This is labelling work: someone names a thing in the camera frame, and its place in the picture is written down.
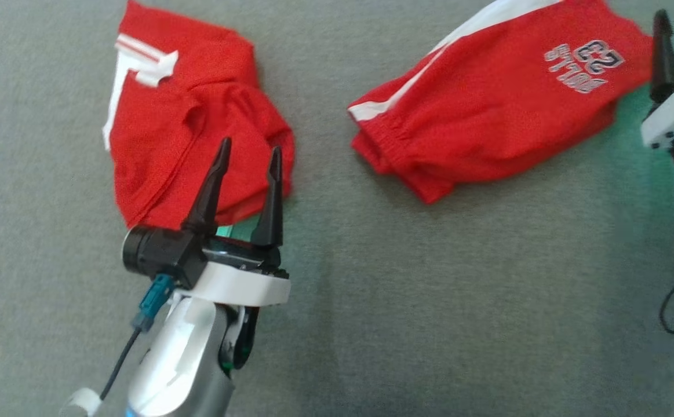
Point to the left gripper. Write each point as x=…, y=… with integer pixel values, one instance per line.
x=238, y=286

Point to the red basketball jersey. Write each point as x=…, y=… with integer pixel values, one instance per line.
x=157, y=133

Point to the red basketball shorts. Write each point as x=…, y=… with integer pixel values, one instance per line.
x=487, y=116

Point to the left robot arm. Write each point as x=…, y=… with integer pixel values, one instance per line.
x=186, y=359

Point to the grey fabric sofa ottoman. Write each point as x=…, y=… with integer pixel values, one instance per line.
x=429, y=289

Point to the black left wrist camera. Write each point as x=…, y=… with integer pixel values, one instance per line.
x=157, y=252

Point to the teal left camera connector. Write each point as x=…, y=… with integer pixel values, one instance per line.
x=157, y=298

